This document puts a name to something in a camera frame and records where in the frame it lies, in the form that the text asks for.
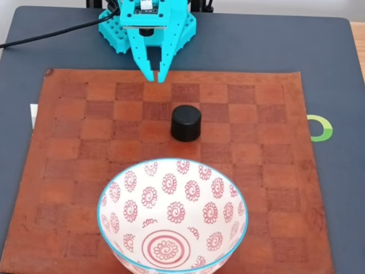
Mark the black table clamp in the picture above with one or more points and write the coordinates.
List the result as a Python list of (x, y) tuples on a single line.
[(206, 5), (92, 3)]

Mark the black cylinder cup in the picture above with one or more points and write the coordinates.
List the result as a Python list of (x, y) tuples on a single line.
[(186, 122)]

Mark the turquoise camera mount box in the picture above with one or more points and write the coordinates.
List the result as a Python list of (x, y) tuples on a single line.
[(128, 17)]

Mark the brown leather chessboard mat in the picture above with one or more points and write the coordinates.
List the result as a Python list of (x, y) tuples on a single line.
[(71, 171)]

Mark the white bowl with red flowers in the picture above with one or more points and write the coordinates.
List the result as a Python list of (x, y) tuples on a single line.
[(171, 199)]

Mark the white paper sheet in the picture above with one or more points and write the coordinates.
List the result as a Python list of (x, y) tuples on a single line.
[(33, 114)]

